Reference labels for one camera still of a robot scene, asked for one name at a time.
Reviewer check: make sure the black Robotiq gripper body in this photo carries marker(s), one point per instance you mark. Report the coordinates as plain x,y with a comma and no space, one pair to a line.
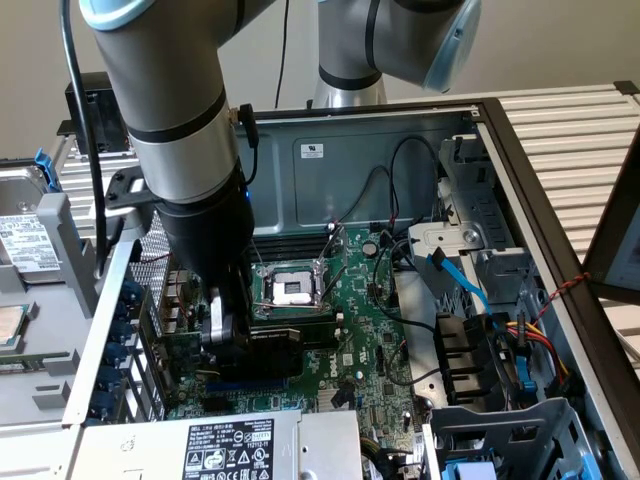
210,235

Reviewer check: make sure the green GPU with black shroud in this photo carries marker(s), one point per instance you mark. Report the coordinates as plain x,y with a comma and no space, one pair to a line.
270,355

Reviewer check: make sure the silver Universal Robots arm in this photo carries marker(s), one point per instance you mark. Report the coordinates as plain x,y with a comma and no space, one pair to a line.
165,100

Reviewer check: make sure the thin metal locking lever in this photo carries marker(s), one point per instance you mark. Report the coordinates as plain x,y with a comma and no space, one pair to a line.
285,303
259,262

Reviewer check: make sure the CPU socket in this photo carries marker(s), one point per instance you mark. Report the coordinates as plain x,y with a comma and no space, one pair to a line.
292,292

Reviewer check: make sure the black RAM slot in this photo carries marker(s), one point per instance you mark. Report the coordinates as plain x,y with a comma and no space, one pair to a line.
292,246
292,252
292,259
320,316
292,239

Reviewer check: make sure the short black expansion slot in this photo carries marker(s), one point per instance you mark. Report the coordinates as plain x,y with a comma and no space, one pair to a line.
214,405

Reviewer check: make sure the blue card retention clip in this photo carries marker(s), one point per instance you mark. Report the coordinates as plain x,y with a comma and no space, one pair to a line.
122,331
116,355
123,311
109,380
102,404
132,292

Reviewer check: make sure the metal socket cover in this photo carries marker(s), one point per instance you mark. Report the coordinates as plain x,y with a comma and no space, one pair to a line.
336,245

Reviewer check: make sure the green Dell motherboard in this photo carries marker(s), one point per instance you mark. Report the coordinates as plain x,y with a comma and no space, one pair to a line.
360,300

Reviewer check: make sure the white sticker label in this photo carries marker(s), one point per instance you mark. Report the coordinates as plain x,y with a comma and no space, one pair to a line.
311,150

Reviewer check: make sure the coin cell battery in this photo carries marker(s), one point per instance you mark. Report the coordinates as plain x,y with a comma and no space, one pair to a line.
370,248

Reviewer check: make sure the black box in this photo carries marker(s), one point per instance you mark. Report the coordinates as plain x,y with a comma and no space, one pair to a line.
112,135

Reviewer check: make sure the silver power supply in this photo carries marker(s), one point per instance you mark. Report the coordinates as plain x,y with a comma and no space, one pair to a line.
150,450

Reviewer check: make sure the open grey PC case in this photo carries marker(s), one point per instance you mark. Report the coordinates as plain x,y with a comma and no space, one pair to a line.
350,175

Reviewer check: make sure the grey hard drive tray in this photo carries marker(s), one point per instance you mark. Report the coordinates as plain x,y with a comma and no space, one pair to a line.
55,320

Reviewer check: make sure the blue disk latch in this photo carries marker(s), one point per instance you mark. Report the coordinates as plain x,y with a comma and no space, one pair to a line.
45,167

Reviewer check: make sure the silver hard disk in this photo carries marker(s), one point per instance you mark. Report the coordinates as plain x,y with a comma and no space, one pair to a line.
25,240

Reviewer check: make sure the silver disk bay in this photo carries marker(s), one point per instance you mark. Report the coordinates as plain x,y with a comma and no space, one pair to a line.
445,237

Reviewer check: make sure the CPU chip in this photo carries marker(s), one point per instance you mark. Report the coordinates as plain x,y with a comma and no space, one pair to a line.
10,325

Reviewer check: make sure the black plastic fan shroud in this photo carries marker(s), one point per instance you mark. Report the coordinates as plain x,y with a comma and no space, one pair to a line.
465,360

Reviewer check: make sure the grey drive cage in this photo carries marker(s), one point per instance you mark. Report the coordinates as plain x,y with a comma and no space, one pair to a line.
480,425

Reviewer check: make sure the pale blue plastic tab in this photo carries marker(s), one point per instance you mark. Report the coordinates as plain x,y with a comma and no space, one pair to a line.
470,472

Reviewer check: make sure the blue plastic clip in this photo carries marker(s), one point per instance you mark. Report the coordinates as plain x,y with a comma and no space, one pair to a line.
525,385

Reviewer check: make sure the dark framed panel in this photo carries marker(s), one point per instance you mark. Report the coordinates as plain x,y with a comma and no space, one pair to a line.
607,240

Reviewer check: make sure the black table end cap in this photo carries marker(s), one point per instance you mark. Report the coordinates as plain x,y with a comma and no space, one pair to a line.
627,87

